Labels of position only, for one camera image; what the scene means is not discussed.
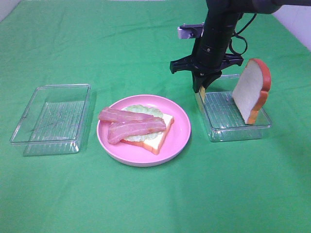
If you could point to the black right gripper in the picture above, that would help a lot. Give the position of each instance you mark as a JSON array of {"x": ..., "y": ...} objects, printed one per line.
[{"x": 210, "y": 61}]

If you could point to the yellow cheese slice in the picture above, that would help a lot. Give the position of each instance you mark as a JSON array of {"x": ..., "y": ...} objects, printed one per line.
[{"x": 200, "y": 97}]

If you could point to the green lettuce leaf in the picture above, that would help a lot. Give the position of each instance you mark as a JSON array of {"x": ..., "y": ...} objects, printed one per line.
[{"x": 145, "y": 110}]

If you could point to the bread slice with brown crust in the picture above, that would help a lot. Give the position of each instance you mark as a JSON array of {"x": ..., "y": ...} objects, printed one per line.
[{"x": 153, "y": 142}]

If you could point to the bacon strip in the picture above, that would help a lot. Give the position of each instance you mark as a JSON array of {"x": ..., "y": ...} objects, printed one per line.
[
  {"x": 120, "y": 130},
  {"x": 114, "y": 115}
]

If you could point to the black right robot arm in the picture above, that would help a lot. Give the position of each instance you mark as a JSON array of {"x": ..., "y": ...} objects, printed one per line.
[{"x": 213, "y": 37}]

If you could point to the clear plastic tray right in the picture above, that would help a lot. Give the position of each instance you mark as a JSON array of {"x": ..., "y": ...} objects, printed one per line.
[{"x": 222, "y": 119}]

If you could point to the clear plastic tray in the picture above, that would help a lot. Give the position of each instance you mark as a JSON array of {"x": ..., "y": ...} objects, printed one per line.
[
  {"x": 222, "y": 119},
  {"x": 54, "y": 120}
]

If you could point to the green tablecloth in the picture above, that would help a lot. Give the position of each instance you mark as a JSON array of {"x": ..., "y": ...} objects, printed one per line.
[{"x": 123, "y": 48}]

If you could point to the clear plastic tray left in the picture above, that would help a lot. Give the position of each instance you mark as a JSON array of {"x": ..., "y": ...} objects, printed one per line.
[{"x": 54, "y": 120}]

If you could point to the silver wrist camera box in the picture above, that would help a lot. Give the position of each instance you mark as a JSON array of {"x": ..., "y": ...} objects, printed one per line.
[{"x": 188, "y": 31}]

